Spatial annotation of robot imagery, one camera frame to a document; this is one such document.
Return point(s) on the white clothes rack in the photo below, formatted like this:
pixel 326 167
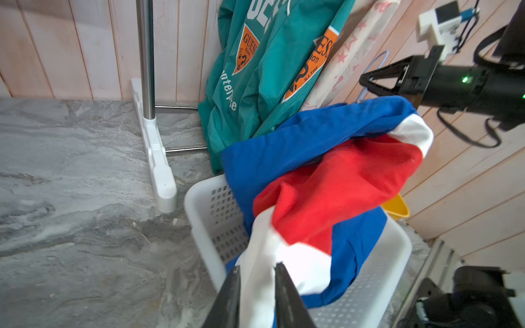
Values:
pixel 163 181

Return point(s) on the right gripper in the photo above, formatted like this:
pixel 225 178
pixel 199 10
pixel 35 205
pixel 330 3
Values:
pixel 426 81

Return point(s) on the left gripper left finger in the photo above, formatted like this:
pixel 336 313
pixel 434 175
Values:
pixel 225 310

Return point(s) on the white plastic laundry basket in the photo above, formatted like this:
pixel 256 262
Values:
pixel 217 227

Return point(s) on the yellow plastic tray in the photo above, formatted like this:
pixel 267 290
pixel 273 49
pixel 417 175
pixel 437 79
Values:
pixel 396 208

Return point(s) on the cream pink print jacket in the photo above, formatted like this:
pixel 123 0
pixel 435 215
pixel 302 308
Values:
pixel 349 54

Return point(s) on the green jacket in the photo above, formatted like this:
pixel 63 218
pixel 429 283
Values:
pixel 272 53

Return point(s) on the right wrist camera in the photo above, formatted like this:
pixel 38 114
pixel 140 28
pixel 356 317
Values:
pixel 446 25

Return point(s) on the blue red white jacket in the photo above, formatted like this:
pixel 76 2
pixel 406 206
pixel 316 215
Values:
pixel 312 193

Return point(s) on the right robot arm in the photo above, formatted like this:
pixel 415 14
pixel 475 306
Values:
pixel 481 296

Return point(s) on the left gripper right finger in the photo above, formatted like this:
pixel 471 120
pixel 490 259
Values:
pixel 291 311

